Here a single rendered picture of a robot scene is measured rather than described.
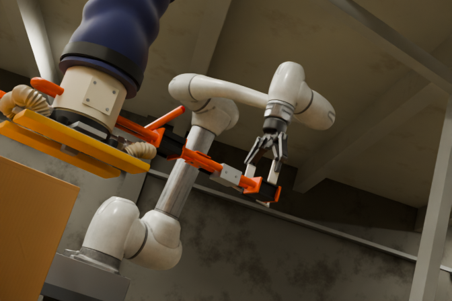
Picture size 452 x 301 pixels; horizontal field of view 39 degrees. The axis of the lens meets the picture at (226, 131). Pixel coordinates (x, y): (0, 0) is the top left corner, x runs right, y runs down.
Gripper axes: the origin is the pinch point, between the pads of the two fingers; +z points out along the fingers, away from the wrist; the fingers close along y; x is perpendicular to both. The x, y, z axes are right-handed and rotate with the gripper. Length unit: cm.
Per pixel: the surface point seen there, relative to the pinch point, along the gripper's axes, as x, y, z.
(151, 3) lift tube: -56, 10, -29
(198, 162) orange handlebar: -24.0, 3.5, 4.2
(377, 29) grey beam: 159, -153, -190
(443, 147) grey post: 255, -160, -140
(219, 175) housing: -16.4, 4.1, 5.1
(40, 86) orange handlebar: -73, 3, 4
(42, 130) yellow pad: -70, 10, 15
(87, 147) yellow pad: -59, 13, 16
